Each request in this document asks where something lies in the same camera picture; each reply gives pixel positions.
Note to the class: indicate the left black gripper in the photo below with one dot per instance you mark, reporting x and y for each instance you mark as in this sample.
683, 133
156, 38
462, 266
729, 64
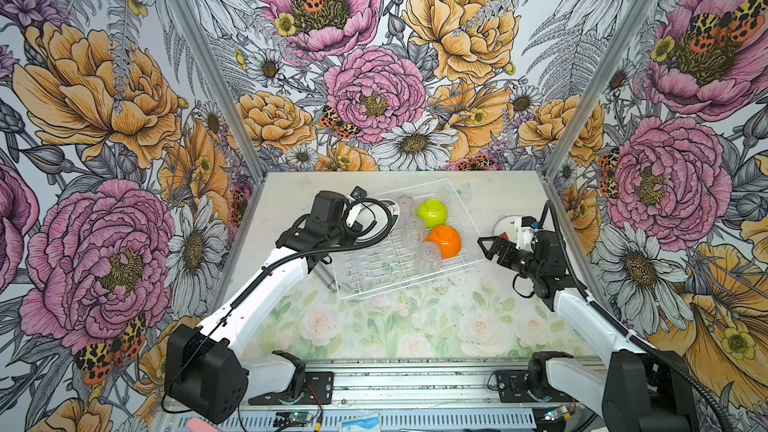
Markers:
353, 231

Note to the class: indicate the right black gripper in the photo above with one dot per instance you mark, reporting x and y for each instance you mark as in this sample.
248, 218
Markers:
509, 248

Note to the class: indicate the white plate with emblem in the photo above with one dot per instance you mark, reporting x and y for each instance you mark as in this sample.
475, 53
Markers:
374, 219

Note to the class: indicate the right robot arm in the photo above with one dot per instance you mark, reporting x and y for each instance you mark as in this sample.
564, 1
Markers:
639, 387

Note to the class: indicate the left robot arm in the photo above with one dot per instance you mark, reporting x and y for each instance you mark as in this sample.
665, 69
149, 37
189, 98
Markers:
205, 368

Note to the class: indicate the orange bowl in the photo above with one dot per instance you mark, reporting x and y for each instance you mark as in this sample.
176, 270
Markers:
447, 239

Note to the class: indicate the grey metal cylinder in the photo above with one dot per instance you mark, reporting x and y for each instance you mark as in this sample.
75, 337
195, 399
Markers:
324, 274

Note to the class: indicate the clear glass near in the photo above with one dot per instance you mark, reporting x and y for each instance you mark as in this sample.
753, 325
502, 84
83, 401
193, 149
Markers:
427, 258

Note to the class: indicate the clear glass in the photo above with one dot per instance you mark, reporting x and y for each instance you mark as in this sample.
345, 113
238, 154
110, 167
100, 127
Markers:
405, 203
427, 258
413, 232

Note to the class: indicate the lime green bowl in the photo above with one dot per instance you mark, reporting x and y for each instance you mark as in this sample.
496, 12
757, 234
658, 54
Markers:
432, 212

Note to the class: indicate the clear glass middle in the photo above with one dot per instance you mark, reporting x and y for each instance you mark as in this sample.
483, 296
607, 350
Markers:
413, 232

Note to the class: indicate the clear glass far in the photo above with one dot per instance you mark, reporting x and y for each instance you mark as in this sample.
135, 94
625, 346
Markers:
405, 203

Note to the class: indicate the small circuit board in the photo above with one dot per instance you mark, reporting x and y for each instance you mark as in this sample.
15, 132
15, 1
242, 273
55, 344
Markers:
287, 419

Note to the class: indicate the pink object front edge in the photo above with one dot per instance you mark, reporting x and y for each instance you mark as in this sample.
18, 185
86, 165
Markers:
196, 424

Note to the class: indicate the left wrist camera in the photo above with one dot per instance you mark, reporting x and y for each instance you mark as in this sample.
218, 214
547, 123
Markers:
356, 205

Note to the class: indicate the white wire dish rack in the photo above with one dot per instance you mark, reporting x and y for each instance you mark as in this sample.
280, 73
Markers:
404, 258

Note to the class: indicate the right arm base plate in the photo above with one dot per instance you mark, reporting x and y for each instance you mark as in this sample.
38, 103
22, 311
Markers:
512, 386

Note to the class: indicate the aluminium frame rail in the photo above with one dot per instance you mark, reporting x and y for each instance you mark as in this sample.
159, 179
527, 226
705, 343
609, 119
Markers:
407, 396

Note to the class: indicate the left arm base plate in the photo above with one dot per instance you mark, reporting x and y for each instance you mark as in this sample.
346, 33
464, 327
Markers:
317, 389

